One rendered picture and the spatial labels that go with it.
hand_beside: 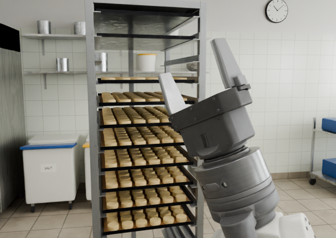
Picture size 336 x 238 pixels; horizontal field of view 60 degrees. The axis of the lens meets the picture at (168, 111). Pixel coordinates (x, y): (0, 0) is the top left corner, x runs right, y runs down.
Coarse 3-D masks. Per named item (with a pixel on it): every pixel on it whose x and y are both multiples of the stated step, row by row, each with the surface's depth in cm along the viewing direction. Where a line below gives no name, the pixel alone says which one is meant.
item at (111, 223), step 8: (152, 208) 141; (160, 208) 141; (168, 208) 145; (176, 208) 141; (112, 216) 133; (120, 216) 137; (128, 216) 133; (136, 216) 133; (144, 216) 134; (152, 216) 134; (160, 216) 137; (168, 216) 133; (176, 216) 133; (184, 216) 133; (104, 224) 130; (112, 224) 126; (120, 224) 130; (128, 224) 126; (136, 224) 128; (144, 224) 128; (152, 224) 129; (160, 224) 130
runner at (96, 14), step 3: (93, 6) 108; (93, 9) 108; (93, 12) 109; (96, 12) 109; (99, 12) 109; (93, 15) 115; (96, 15) 115; (99, 15) 115; (93, 18) 121; (96, 18) 121; (99, 18) 121; (93, 21) 128; (96, 21) 128; (99, 21) 128; (96, 24) 135; (99, 24) 135; (96, 27) 144; (99, 27) 144; (96, 30) 154
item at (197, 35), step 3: (198, 33) 120; (195, 36) 123; (198, 36) 120; (192, 39) 119; (195, 39) 119; (198, 39) 119; (183, 42) 132; (186, 42) 129; (189, 42) 129; (177, 45) 142; (180, 45) 142; (168, 48) 159; (171, 48) 158; (162, 51) 179
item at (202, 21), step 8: (200, 8) 118; (200, 16) 118; (200, 24) 119; (200, 32) 119; (200, 40) 120; (200, 48) 120; (200, 56) 120; (200, 64) 121; (200, 72) 121; (200, 80) 122; (200, 88) 122; (200, 96) 123; (200, 160) 126; (200, 192) 128; (200, 200) 129; (200, 208) 129; (200, 216) 129; (200, 224) 130; (200, 232) 130
